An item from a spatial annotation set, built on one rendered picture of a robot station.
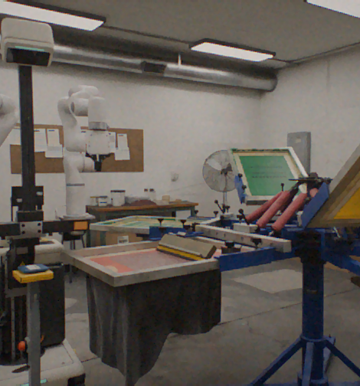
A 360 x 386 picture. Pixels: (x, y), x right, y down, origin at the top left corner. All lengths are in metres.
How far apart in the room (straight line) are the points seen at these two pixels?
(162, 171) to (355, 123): 2.81
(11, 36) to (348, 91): 5.27
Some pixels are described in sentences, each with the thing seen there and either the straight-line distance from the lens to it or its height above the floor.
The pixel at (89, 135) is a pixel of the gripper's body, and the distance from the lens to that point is 1.82.
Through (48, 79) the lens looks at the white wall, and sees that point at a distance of 5.85.
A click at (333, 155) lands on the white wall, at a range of 6.70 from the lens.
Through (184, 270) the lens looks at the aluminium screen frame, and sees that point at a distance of 1.74.
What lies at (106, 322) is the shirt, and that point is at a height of 0.72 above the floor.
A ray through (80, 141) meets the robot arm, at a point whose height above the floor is 1.51.
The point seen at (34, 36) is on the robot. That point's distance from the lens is 2.11.
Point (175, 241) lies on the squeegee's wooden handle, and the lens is 2.13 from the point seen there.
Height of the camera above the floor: 1.38
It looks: 3 degrees down
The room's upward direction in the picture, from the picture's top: straight up
